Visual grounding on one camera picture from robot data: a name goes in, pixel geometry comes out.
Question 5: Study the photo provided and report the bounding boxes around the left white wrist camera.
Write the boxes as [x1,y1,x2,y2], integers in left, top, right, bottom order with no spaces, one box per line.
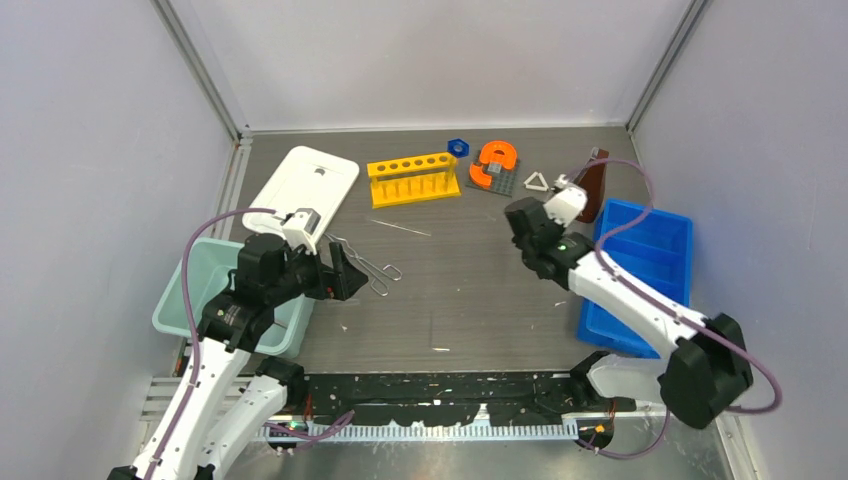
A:
[282,208,323,254]

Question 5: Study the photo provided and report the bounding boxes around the metal crucible tongs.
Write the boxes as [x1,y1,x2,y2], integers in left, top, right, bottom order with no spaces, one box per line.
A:
[324,233,403,297]

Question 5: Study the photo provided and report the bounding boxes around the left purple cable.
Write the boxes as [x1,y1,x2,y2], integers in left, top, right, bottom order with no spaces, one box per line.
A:
[142,207,293,480]

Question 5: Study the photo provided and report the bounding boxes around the yellow test tube rack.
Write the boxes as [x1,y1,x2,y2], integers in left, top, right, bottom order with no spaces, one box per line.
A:
[366,152,461,209]

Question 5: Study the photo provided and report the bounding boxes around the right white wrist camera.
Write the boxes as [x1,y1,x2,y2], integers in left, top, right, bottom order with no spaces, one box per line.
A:
[543,174,588,227]

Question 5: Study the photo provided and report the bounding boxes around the blue plastic bin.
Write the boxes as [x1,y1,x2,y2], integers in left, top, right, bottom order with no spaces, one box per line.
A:
[576,209,694,358]

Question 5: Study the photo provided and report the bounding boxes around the blue hexagonal nut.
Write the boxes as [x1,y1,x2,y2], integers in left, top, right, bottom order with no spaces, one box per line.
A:
[447,138,470,158]

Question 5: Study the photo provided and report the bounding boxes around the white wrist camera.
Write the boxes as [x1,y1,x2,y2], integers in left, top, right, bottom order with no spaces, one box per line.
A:
[282,208,323,254]
[543,174,588,227]

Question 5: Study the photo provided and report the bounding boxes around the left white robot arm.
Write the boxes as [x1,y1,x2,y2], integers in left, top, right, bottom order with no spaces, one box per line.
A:
[109,234,368,479]

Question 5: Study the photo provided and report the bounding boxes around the white plastic lid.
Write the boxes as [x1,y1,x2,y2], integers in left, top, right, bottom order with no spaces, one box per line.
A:
[242,146,360,238]

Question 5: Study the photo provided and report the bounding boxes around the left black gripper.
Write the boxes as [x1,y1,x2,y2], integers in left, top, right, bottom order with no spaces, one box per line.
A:
[267,238,367,307]

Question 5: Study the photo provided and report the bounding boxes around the white clay triangle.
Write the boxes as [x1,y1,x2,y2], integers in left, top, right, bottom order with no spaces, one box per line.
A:
[523,171,550,192]

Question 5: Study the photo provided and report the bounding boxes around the orange curved block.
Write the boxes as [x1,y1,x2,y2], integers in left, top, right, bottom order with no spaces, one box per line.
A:
[468,140,519,195]

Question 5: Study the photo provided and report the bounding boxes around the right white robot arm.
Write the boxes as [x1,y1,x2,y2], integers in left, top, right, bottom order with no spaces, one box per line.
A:
[504,197,754,429]

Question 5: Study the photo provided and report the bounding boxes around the grey studded base plate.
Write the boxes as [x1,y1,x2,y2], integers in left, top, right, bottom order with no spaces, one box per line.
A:
[465,150,521,197]

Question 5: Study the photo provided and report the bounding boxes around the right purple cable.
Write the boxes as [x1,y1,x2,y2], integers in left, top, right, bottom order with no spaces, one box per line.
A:
[563,157,784,460]

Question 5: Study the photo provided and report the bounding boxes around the brown wedge stand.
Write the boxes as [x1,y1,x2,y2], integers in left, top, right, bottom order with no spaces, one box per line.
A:
[573,147,609,224]

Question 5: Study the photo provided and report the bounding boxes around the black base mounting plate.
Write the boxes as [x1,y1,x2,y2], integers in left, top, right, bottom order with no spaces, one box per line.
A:
[306,371,636,427]

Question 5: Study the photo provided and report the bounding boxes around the thin glass rod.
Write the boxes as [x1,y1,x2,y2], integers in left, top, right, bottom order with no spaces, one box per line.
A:
[368,219,432,237]

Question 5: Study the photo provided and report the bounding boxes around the teal plastic bin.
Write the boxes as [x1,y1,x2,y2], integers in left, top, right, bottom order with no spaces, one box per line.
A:
[152,238,315,359]

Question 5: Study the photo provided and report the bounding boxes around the purple cable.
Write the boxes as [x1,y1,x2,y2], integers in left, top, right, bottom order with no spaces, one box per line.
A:
[563,157,784,460]
[142,207,293,480]

